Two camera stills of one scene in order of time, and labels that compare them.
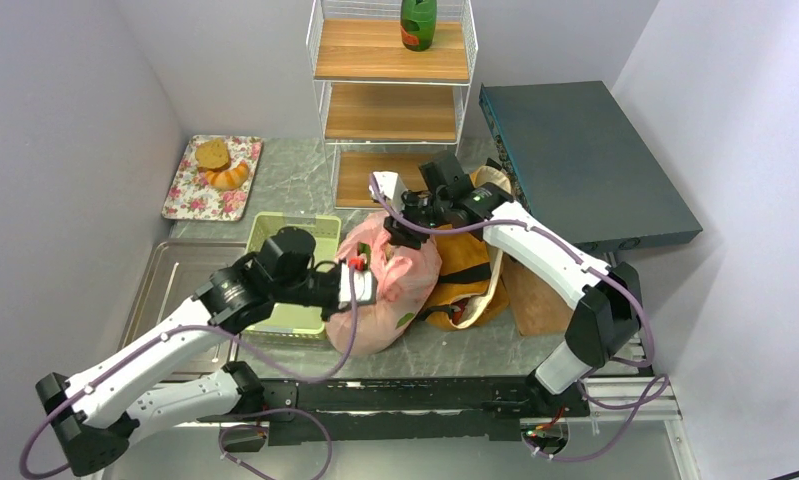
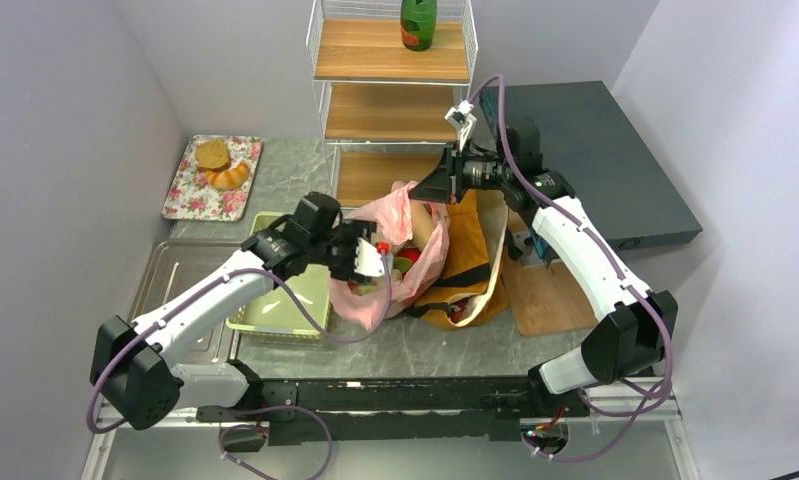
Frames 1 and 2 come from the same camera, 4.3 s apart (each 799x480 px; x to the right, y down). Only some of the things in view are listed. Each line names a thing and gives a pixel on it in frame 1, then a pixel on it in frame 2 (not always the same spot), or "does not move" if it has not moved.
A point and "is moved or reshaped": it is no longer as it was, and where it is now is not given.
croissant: x=228 y=179 does not move
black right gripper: x=403 y=232 -> x=452 y=175
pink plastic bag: x=406 y=277 is moved or reshaped
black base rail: x=332 y=413 does not move
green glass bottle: x=418 y=21 does not move
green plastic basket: x=288 y=319 does not move
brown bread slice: x=212 y=155 does not move
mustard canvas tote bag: x=471 y=279 does not move
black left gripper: x=336 y=291 -> x=341 y=249
